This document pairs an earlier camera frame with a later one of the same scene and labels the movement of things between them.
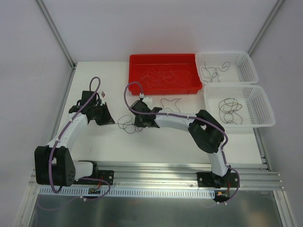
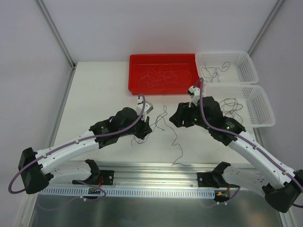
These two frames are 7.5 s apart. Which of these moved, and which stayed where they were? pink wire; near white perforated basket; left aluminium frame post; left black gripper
Moved: left black gripper
Stayed: near white perforated basket; pink wire; left aluminium frame post
